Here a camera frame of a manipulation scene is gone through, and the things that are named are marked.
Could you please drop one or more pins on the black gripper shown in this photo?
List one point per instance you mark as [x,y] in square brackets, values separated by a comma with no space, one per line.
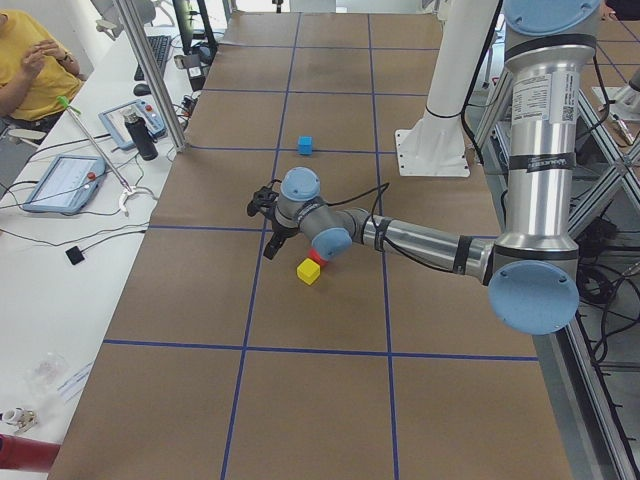
[282,231]

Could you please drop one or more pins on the red wooden block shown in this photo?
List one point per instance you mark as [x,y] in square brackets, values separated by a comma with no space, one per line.
[317,258]

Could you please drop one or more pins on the yellow wooden block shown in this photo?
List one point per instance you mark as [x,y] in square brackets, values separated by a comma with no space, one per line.
[308,271]

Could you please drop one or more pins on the blue wooden block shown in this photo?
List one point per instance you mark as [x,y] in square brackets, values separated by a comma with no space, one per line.
[305,145]

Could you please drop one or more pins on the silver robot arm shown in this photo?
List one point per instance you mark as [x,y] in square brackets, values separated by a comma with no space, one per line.
[530,269]

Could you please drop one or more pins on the reacher grabber tool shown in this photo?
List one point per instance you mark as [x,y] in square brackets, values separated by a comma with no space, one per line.
[128,190]

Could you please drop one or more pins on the black water bottle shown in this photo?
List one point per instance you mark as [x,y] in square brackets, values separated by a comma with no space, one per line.
[140,135]

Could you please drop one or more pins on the far teach pendant tablet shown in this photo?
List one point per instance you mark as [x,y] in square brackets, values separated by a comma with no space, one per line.
[115,121]

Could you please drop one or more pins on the teach pendant tablet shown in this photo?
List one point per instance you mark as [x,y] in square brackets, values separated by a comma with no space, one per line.
[115,121]
[67,185]

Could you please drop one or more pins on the small black square device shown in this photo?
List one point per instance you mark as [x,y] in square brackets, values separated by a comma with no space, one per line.
[75,255]

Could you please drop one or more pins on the black computer mouse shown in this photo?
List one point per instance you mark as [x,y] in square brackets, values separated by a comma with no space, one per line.
[141,89]

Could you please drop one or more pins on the near teach pendant tablet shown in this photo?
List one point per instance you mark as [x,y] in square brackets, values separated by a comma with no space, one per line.
[67,185]

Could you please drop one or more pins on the black keyboard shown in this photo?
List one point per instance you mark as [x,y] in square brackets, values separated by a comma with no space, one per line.
[160,46]

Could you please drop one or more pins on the white paper label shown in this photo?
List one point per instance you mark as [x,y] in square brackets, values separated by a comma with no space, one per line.
[74,384]

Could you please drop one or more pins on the person in yellow shirt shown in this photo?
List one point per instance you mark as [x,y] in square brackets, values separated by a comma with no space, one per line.
[36,70]

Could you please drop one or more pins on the white and brass fitting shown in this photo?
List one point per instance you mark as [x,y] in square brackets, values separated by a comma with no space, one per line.
[21,420]

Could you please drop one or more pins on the dark red cylinder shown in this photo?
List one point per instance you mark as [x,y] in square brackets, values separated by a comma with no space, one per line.
[23,454]

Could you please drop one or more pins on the aluminium frame post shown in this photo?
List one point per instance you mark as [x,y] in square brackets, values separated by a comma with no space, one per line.
[133,26]

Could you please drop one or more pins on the white camera stand pedestal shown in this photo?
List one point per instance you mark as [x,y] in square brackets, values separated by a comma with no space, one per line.
[435,145]

